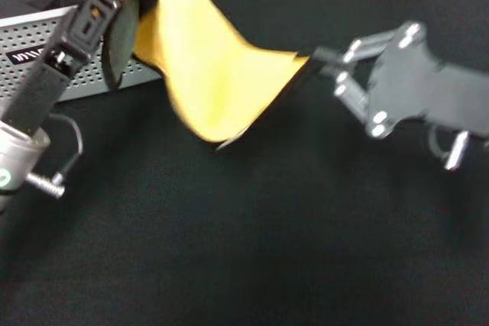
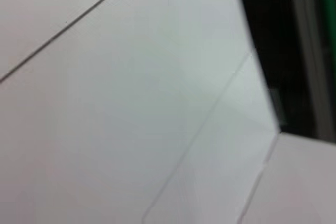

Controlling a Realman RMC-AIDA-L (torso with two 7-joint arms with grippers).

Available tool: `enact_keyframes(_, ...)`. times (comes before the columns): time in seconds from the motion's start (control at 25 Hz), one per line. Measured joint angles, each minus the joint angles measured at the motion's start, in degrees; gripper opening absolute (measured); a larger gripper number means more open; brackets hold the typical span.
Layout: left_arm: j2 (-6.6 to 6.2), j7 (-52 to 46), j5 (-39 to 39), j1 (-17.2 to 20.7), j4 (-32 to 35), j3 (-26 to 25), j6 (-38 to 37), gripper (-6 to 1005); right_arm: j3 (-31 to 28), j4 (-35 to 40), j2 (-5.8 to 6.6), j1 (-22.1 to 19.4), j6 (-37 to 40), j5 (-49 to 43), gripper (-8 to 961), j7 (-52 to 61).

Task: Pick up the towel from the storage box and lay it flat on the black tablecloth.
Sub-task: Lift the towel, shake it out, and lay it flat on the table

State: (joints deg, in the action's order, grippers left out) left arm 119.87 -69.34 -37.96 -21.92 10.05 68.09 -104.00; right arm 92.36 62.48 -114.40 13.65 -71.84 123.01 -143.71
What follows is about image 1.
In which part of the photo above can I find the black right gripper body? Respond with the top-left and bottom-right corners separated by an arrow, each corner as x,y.
364,21 -> 489,139

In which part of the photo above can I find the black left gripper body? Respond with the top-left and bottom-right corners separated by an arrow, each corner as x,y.
0,4 -> 96,133

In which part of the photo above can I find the yellow and grey towel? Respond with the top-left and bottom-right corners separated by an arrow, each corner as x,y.
97,0 -> 322,152

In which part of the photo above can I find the grey perforated storage box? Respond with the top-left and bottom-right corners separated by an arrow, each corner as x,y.
0,5 -> 166,104

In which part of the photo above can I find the left gripper cable with plug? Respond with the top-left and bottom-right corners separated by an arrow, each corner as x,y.
25,111 -> 84,200

